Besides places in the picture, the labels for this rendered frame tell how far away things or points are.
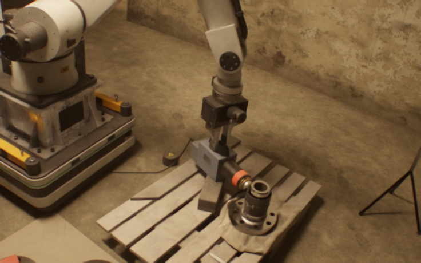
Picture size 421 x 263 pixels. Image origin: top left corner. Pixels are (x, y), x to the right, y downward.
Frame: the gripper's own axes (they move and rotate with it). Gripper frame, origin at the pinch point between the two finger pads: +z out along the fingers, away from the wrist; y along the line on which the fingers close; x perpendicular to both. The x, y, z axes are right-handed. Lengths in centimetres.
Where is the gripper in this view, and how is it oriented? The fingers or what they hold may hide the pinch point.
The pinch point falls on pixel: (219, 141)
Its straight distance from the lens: 222.1
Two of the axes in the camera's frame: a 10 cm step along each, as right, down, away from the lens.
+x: 5.8, 5.0, -6.4
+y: -8.1, 2.3, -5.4
